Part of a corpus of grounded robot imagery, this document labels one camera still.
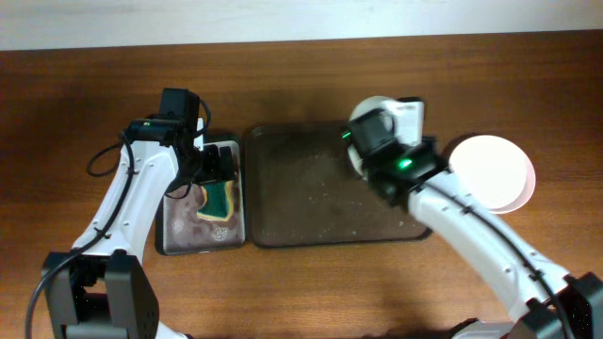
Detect pale grey plate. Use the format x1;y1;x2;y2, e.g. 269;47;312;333
342;96;400;179

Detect white plate with sauce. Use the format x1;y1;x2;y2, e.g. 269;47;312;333
491;157;536;214

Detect left black cable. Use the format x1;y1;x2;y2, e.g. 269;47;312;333
24;97;212;339

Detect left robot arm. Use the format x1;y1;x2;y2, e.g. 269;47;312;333
24;88;240;339

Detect green and yellow sponge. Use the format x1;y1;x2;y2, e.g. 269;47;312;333
197;181;235;222

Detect white plate with red smear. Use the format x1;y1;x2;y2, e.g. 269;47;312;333
448;135;528;211

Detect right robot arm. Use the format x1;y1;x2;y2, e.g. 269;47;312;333
342;96;602;339

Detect black cable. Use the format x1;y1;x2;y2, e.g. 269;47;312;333
24;97;212;339
423;181;577;339

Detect right black cable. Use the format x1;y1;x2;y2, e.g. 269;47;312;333
423;181;577;339

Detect black and metal sponge tray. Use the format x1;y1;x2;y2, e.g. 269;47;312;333
155;134;246;256

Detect brown serving tray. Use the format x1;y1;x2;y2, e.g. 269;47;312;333
244;121;432;249

